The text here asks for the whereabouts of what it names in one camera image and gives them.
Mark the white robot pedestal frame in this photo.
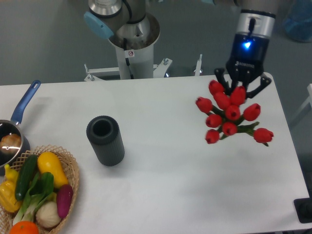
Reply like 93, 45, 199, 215
83, 0, 204, 82

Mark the green bok choy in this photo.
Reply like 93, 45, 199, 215
13, 172, 54, 225

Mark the yellow squash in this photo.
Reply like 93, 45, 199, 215
37, 152, 69, 189

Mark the dark grey ribbed vase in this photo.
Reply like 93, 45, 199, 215
86, 116, 125, 166

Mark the green cucumber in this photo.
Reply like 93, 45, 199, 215
15, 155, 38, 201

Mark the yellow bell pepper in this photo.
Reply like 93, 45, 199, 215
0, 164, 22, 213

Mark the blue handled saucepan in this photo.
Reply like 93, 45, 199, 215
0, 80, 41, 176

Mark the black device at table edge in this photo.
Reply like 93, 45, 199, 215
293, 198, 312, 223

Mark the brown bread roll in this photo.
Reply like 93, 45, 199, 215
0, 134, 21, 155

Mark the black base cable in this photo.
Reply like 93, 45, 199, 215
123, 38, 135, 79

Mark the orange fruit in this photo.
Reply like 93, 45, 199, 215
9, 221, 39, 234

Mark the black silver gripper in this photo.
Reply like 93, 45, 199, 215
214, 9, 276, 99

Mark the purple eggplant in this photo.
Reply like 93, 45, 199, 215
56, 184, 73, 218

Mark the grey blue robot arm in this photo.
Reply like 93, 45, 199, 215
204, 0, 279, 98

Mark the red tulip bouquet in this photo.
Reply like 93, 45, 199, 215
195, 80, 274, 146

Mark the woven wicker basket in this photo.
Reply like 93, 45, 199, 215
0, 144, 80, 234

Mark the white garlic bulb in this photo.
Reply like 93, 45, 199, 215
36, 201, 61, 229

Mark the blue plastic bag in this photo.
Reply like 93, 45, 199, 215
283, 0, 312, 43

